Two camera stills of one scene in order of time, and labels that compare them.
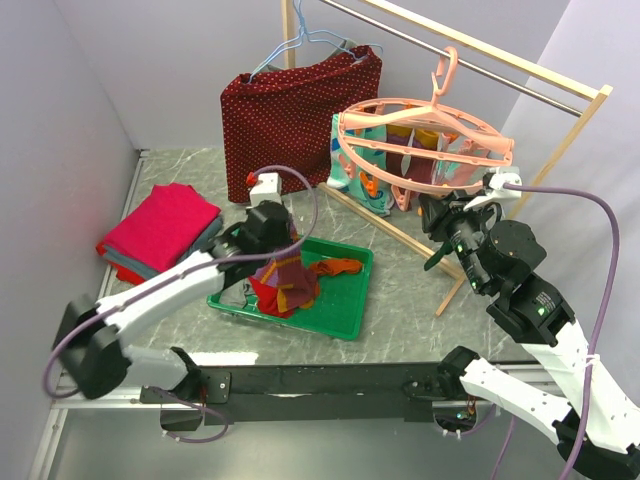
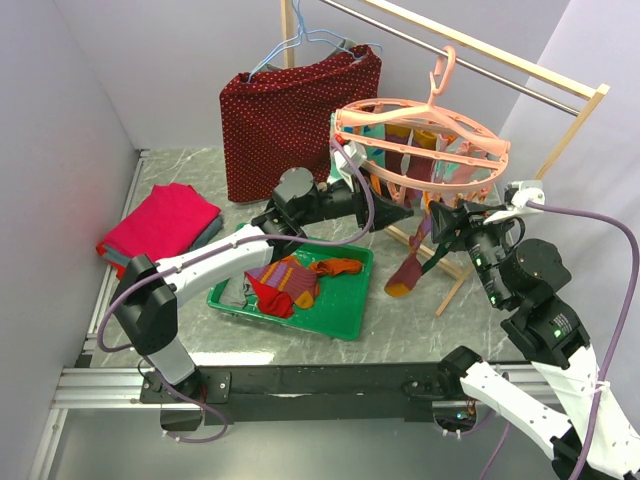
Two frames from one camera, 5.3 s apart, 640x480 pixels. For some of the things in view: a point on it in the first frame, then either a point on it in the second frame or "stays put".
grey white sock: x=237 y=292 stays put
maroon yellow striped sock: x=294 y=277 to x=407 y=276
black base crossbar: x=318 y=394 stays put
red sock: x=267 y=297 stays put
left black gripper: x=285 y=238 to x=387 y=213
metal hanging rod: x=459 y=59 stays put
